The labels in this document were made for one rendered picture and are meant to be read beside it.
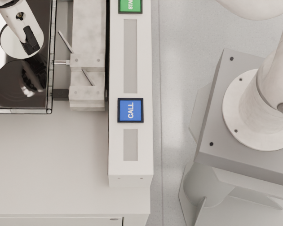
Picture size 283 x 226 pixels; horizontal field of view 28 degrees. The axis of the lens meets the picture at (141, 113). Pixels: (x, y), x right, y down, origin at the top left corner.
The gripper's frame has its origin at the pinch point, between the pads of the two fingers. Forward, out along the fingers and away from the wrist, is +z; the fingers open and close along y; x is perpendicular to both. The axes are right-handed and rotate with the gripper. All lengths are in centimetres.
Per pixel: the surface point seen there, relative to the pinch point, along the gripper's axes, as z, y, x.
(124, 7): 1.8, -3.5, -22.5
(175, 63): 89, 39, -56
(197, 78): 92, 30, -60
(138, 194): 27.4, -31.4, -2.3
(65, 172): 22.7, -18.4, 8.5
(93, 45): 9.9, -1.0, -13.2
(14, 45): 4.7, 7.4, 2.3
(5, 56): 5.2, 6.2, 5.3
